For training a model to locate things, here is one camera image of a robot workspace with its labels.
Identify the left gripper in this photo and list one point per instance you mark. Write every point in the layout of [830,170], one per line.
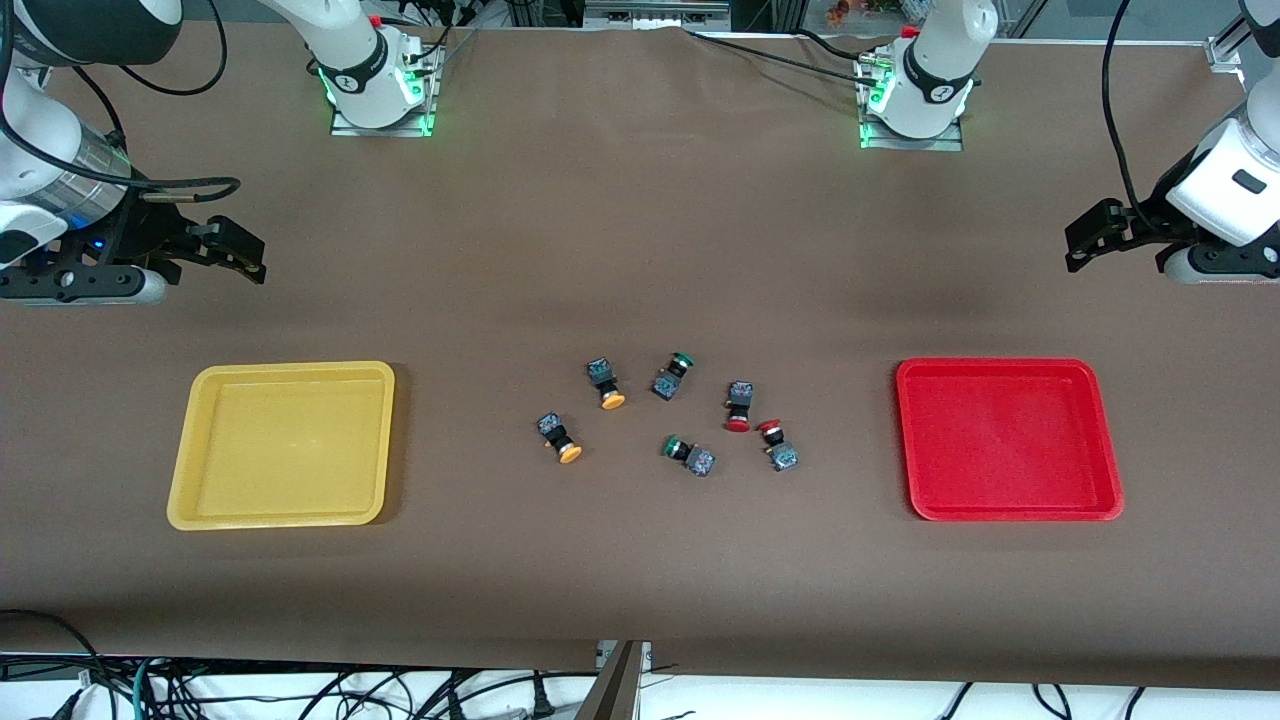
[1143,226]

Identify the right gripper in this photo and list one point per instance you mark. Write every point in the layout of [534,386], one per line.
[140,236]

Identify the yellow mushroom push button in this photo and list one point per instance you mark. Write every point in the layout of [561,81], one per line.
[552,427]
[603,375]

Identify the red mushroom push button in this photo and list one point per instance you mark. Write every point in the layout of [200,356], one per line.
[783,458]
[739,395]

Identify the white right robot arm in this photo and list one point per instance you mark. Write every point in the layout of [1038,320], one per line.
[350,60]

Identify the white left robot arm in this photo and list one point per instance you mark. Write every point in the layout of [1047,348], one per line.
[935,60]

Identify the yellow plastic tray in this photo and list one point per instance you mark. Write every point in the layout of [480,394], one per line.
[285,445]

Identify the red plastic tray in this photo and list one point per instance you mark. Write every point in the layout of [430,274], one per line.
[1005,440]

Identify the orange background object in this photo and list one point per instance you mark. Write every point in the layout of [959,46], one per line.
[845,10]

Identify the green mushroom push button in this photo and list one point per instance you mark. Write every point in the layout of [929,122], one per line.
[700,462]
[665,384]

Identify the black power plug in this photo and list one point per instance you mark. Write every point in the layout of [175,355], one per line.
[541,706]

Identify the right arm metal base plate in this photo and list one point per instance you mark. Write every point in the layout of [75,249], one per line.
[385,130]

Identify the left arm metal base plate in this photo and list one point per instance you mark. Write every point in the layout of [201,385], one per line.
[915,144]

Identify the aluminium frame profile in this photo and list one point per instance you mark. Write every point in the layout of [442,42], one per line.
[1222,52]

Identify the aluminium frame crossbar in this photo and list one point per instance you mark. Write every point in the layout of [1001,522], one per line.
[655,15]

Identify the white table edge bracket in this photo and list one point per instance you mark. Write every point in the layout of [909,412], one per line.
[640,655]

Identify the dark table frame post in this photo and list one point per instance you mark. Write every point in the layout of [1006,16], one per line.
[615,690]

